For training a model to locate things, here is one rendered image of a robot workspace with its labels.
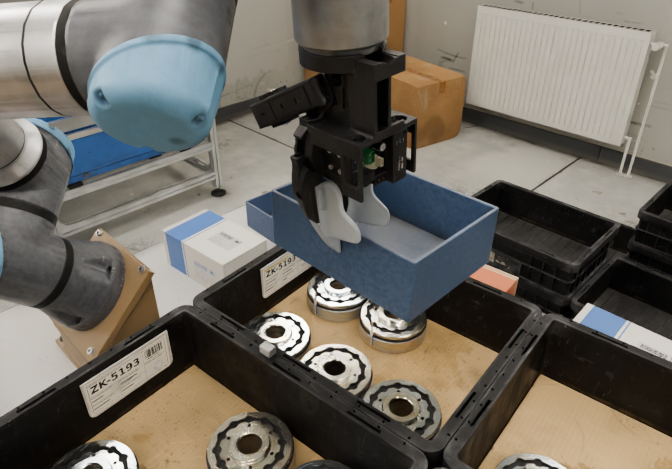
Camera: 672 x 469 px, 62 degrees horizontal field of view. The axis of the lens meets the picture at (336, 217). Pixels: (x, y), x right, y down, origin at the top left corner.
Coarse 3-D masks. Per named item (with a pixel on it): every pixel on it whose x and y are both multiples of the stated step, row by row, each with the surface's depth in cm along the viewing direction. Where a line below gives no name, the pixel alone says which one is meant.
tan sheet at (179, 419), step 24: (168, 384) 79; (192, 384) 79; (216, 384) 79; (144, 408) 75; (168, 408) 75; (192, 408) 75; (216, 408) 75; (240, 408) 75; (120, 432) 72; (144, 432) 72; (168, 432) 72; (192, 432) 72; (144, 456) 69; (168, 456) 69; (192, 456) 69; (312, 456) 69
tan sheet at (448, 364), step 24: (288, 312) 92; (312, 336) 87; (336, 336) 87; (360, 336) 87; (432, 336) 87; (456, 336) 87; (384, 360) 83; (408, 360) 83; (432, 360) 83; (456, 360) 83; (480, 360) 83; (432, 384) 79; (456, 384) 79; (456, 408) 75
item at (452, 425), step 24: (216, 288) 81; (480, 288) 81; (216, 312) 77; (288, 360) 69; (504, 360) 69; (336, 384) 66; (480, 384) 66; (360, 408) 63; (408, 432) 60; (432, 456) 58
